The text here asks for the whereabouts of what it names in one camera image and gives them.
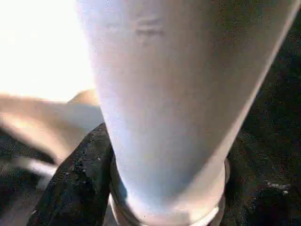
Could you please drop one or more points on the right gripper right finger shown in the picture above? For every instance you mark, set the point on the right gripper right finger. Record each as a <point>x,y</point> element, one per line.
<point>263,202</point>

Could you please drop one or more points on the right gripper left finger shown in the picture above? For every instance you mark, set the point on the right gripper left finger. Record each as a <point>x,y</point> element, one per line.
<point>75,183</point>

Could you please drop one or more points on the white plastic table leg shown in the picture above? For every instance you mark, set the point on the white plastic table leg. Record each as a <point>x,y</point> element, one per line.
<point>164,94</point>

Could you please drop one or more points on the black mat cover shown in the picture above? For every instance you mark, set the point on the black mat cover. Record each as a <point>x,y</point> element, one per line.
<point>277,94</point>

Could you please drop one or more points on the white plastic table top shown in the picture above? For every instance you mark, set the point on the white plastic table top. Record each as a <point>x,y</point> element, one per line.
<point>42,58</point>

